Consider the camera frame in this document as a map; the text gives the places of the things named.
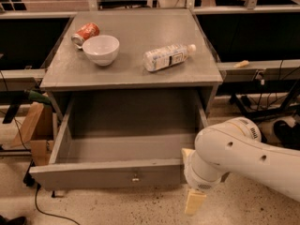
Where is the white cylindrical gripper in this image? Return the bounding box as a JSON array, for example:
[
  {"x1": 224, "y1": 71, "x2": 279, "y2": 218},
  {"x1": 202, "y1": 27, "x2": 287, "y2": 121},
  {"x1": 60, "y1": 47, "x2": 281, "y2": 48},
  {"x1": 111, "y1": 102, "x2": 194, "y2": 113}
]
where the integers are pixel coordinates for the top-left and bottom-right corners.
[{"x1": 183, "y1": 149, "x2": 229, "y2": 216}]

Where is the grey top drawer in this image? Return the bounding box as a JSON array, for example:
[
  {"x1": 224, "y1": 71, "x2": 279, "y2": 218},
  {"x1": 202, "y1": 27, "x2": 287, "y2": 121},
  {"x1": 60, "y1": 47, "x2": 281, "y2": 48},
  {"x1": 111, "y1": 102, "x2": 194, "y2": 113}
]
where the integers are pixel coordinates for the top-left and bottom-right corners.
[{"x1": 29, "y1": 89, "x2": 231, "y2": 192}]

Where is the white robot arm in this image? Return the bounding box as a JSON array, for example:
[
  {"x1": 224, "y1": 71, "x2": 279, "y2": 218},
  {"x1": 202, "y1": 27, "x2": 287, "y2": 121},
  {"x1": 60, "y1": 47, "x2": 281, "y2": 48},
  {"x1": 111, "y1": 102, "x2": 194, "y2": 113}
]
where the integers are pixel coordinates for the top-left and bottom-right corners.
[{"x1": 182, "y1": 117, "x2": 300, "y2": 215}]

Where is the grey drawer cabinet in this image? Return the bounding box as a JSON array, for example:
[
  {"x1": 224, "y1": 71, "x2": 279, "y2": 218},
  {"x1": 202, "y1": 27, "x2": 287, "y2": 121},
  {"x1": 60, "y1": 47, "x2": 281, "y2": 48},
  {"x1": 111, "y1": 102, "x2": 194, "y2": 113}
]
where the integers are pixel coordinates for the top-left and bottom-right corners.
[{"x1": 41, "y1": 8, "x2": 222, "y2": 108}]

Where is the small yellow foam piece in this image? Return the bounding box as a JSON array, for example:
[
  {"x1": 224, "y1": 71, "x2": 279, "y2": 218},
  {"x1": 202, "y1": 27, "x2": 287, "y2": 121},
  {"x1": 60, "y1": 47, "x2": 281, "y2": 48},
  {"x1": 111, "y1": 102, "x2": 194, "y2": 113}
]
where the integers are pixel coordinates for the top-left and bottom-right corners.
[{"x1": 233, "y1": 60, "x2": 249, "y2": 68}]

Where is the clear plastic water bottle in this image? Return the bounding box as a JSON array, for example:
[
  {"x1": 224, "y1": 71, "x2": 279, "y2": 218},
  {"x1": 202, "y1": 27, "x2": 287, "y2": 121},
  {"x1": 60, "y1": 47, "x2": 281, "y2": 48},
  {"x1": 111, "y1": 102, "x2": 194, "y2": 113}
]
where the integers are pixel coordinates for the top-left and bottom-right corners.
[{"x1": 143, "y1": 44, "x2": 196, "y2": 72}]

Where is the brown cardboard box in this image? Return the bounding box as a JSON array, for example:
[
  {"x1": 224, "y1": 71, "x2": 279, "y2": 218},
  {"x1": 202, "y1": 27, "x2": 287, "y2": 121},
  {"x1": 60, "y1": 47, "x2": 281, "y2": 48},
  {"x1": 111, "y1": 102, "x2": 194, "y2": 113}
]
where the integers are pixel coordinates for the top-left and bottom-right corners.
[{"x1": 11, "y1": 102, "x2": 53, "y2": 166}]

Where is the black shoe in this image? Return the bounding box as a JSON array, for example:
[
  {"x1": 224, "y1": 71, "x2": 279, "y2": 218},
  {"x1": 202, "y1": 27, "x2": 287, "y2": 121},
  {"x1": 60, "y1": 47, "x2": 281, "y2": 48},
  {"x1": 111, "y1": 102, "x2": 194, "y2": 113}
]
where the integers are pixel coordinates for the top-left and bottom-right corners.
[{"x1": 0, "y1": 216, "x2": 27, "y2": 225}]

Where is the white ceramic bowl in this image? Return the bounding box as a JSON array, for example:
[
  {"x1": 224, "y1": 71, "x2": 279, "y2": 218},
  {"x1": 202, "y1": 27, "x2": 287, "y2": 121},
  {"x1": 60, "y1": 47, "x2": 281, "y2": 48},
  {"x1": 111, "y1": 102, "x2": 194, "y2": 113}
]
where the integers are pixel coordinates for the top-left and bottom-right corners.
[{"x1": 82, "y1": 35, "x2": 120, "y2": 66}]

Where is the red soda can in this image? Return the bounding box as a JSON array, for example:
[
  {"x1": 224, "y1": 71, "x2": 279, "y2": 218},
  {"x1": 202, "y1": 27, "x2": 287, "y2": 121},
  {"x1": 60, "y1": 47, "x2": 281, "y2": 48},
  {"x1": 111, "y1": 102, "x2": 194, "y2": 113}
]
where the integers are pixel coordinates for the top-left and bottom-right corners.
[{"x1": 71, "y1": 22, "x2": 99, "y2": 49}]

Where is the black floor cable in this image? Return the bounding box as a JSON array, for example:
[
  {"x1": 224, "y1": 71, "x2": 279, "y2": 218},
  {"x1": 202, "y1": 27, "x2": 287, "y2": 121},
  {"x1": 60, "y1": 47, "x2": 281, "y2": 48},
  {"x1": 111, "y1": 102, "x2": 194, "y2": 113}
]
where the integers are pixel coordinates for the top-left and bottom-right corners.
[{"x1": 34, "y1": 183, "x2": 82, "y2": 225}]

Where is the green handled grabber stick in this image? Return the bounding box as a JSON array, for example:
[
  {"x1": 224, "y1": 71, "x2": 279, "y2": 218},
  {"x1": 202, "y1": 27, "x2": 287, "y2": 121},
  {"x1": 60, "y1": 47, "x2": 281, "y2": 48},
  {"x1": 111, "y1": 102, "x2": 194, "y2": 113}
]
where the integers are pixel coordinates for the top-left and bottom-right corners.
[{"x1": 23, "y1": 90, "x2": 52, "y2": 187}]

